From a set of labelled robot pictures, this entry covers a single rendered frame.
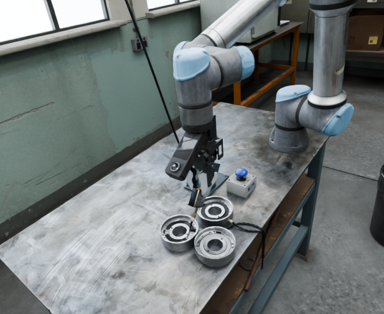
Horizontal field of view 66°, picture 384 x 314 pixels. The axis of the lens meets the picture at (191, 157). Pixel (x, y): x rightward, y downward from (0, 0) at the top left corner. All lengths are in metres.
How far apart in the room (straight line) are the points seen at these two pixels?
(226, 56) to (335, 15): 0.37
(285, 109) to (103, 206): 0.71
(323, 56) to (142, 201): 0.70
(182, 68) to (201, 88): 0.06
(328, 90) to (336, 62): 0.09
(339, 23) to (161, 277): 0.80
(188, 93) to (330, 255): 1.48
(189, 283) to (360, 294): 1.19
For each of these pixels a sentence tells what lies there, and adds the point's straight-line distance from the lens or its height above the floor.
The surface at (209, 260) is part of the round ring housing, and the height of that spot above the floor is 0.83.
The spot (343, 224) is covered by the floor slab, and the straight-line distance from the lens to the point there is 2.12.
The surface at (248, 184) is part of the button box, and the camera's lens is 0.94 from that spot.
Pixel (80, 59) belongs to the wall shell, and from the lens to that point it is 2.38.
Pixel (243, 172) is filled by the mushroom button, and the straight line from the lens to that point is 0.94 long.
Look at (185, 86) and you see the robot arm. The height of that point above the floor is 1.22.
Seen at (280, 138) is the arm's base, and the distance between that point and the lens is 1.18.
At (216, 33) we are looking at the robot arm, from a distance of 0.80.
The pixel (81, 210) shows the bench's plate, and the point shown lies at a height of 0.80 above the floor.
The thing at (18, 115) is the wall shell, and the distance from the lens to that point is 2.21.
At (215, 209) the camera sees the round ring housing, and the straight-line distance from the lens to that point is 0.90.
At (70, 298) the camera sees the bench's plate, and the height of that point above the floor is 0.80.
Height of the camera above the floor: 1.42
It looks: 32 degrees down
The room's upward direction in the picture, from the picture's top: 6 degrees counter-clockwise
